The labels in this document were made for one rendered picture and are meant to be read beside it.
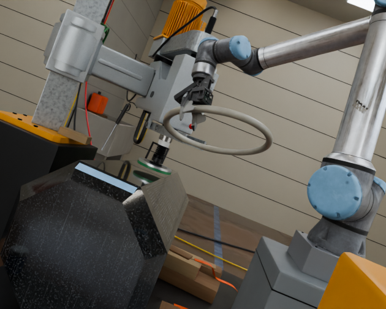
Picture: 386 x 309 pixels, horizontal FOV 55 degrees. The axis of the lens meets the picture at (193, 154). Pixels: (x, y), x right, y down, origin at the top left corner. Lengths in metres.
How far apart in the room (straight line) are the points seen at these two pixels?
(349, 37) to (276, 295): 0.89
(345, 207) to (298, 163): 6.07
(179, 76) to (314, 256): 1.30
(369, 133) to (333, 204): 0.23
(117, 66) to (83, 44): 0.28
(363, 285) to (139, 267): 1.46
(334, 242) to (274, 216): 5.94
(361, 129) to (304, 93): 6.07
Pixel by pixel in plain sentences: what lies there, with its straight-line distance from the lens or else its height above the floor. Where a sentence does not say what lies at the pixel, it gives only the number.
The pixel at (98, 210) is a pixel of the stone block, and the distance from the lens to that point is 1.71.
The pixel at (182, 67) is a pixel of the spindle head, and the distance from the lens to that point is 2.15.
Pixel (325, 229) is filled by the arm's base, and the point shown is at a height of 0.99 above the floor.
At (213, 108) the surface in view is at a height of 1.24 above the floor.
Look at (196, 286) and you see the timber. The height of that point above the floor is 0.09.
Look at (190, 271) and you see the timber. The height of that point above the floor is 0.17.
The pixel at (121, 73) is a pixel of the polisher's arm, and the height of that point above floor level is 1.32.
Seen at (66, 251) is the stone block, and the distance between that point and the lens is 1.81.
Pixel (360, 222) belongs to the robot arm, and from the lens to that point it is 1.30.
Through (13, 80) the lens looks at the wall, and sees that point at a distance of 8.03.
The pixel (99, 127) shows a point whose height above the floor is 0.73.
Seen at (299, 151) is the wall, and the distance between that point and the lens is 7.15.
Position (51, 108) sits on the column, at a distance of 2.69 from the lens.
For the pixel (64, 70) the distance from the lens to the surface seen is 2.62.
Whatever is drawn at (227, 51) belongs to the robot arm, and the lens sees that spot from 1.47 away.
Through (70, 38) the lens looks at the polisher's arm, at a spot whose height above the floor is 1.39.
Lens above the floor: 1.13
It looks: 3 degrees down
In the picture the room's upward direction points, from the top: 22 degrees clockwise
